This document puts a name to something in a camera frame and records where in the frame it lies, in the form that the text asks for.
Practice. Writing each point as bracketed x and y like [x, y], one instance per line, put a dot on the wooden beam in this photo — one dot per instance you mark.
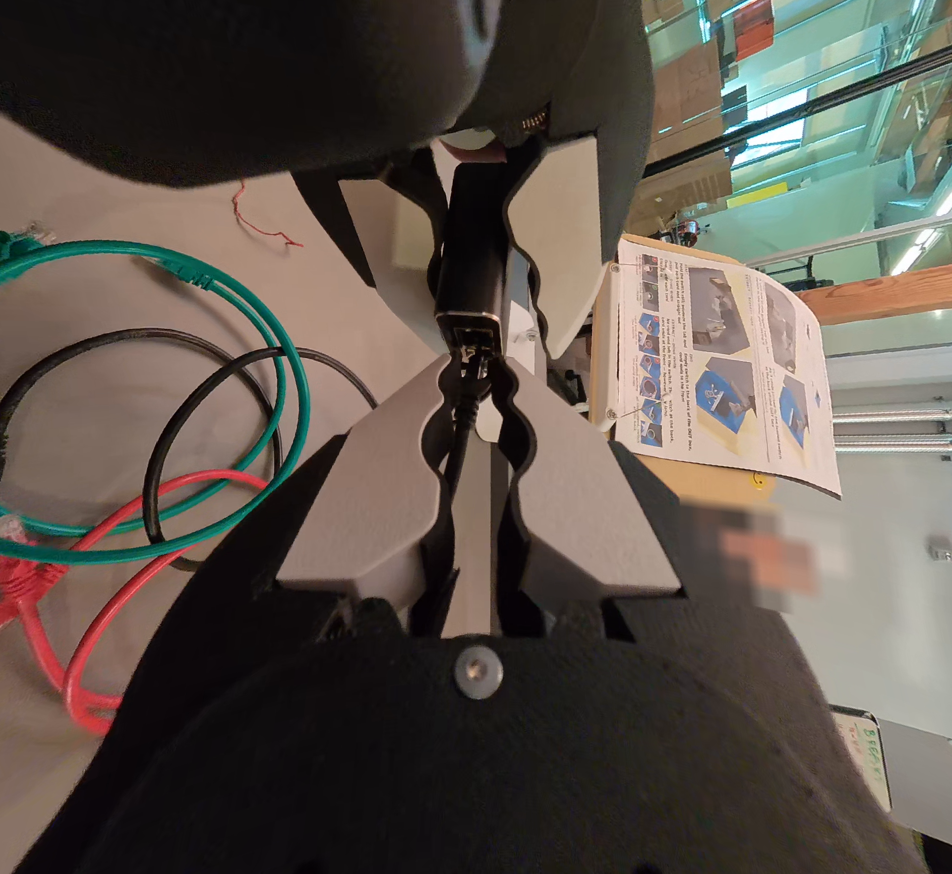
[892, 293]

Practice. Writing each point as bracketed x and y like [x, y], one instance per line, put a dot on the white handwritten label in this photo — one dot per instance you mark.
[863, 755]

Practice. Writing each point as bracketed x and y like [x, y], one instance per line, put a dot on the orange box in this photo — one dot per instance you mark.
[753, 26]

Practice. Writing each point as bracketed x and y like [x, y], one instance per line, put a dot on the printed instruction sheet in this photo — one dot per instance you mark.
[714, 368]

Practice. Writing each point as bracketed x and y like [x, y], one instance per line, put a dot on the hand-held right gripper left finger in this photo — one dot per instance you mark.
[364, 502]

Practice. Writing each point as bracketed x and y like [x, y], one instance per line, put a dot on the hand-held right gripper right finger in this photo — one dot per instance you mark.
[595, 509]

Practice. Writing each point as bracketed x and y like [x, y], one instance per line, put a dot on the cardboard box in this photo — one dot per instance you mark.
[692, 107]

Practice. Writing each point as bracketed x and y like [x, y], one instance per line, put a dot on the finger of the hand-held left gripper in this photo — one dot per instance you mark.
[565, 234]
[379, 227]

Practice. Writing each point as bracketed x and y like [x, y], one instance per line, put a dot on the silver metal pipes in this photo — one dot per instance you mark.
[892, 414]

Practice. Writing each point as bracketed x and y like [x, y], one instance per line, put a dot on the instruction sheet on wooden stand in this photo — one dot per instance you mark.
[706, 476]

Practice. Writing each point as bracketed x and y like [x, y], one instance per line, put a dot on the black pole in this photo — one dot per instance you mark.
[818, 104]

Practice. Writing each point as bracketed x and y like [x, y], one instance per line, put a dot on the black ethernet splitter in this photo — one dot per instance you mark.
[472, 256]

